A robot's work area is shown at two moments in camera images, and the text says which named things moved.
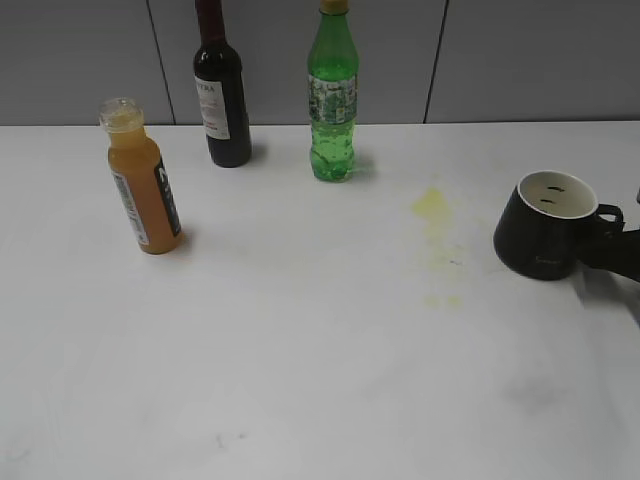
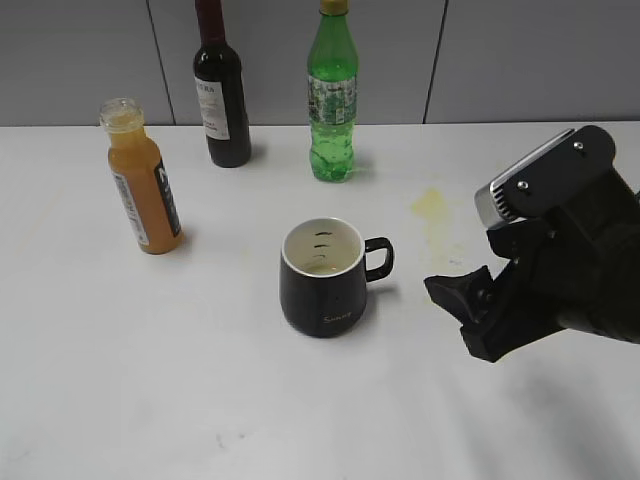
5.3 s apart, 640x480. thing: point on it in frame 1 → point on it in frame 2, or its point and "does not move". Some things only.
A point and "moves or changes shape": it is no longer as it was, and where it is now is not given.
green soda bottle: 333,80 does not move
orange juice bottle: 141,176 does not move
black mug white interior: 547,220 moves or changes shape
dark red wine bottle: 221,91 does not move
